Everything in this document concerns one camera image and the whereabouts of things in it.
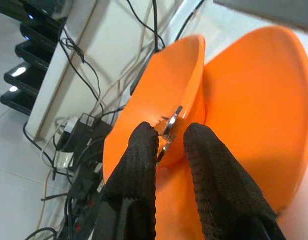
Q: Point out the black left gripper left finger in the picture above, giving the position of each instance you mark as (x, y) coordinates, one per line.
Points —
(136, 175)

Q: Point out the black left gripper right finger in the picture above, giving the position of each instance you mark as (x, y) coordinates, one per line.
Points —
(218, 187)

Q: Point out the black power strip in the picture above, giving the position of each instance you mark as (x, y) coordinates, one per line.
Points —
(81, 135)

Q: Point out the black charger box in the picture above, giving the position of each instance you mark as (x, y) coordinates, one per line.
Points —
(31, 50)

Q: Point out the metal fork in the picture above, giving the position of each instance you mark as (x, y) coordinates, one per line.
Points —
(172, 122)

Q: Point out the orange plastic plate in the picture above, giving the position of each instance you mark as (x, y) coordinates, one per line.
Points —
(256, 112)

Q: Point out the orange plastic bowl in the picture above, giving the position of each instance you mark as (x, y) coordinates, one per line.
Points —
(163, 82)

